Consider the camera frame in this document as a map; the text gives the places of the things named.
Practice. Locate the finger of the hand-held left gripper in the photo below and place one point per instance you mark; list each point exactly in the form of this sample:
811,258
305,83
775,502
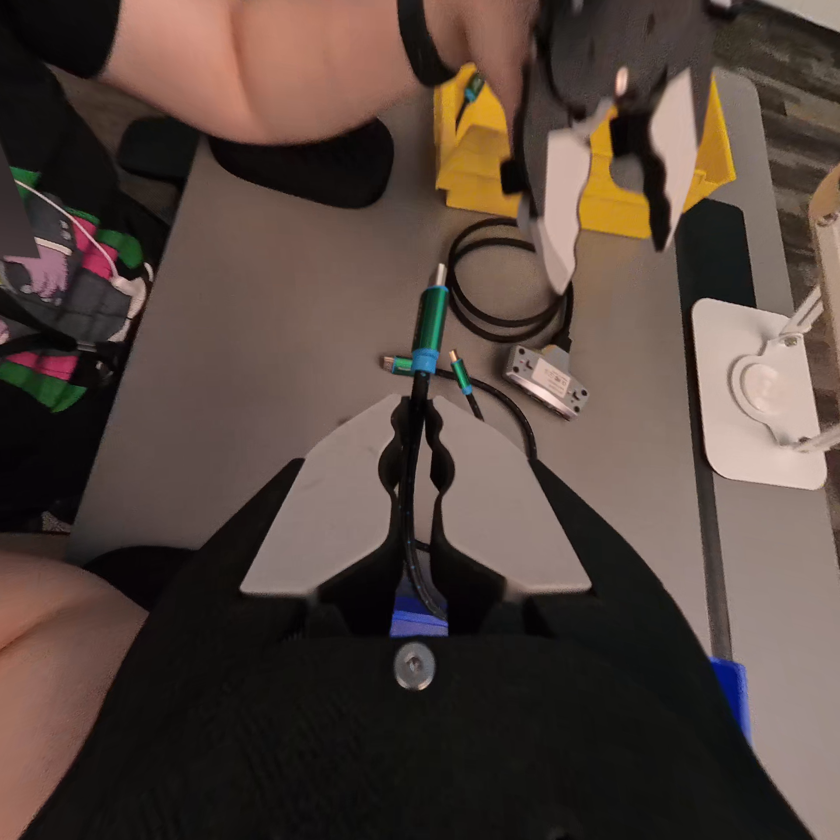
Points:
676,144
561,210

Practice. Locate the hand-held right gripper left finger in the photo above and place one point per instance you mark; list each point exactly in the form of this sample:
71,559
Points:
315,518

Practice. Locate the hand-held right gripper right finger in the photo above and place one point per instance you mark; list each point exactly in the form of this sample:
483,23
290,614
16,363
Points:
518,518

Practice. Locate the yellow storage bin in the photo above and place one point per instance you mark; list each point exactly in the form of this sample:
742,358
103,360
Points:
472,170

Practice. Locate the silver adapter hub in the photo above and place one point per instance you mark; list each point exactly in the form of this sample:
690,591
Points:
544,380

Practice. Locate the blue storage bin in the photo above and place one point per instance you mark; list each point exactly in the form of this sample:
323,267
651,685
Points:
728,695

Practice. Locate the person's left forearm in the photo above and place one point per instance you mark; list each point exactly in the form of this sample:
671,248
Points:
262,65

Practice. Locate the person's left hand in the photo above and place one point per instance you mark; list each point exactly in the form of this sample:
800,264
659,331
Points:
485,33

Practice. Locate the black desk grommet cover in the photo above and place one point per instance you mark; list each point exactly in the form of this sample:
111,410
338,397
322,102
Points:
715,262

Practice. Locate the black wristband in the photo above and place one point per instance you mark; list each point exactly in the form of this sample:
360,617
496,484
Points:
420,52

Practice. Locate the instruction sheet display stand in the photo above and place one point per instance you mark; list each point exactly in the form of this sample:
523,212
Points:
741,420

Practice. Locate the black chair armrest pad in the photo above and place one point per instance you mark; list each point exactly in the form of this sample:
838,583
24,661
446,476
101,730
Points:
315,170

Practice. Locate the person's bare leg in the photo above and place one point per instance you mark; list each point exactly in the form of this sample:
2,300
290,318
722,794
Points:
52,656

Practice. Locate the person's printed black shirt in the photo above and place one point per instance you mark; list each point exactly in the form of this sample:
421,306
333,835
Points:
65,308

